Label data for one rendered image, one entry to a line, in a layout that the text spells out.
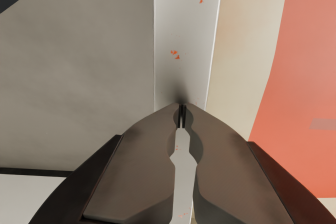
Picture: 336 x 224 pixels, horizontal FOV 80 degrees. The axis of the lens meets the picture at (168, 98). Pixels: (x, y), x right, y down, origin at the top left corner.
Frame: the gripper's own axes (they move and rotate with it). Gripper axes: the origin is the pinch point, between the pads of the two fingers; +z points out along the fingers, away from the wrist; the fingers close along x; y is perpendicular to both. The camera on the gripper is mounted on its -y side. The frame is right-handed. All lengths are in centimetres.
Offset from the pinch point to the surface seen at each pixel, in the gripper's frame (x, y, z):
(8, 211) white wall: -240, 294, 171
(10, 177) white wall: -267, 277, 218
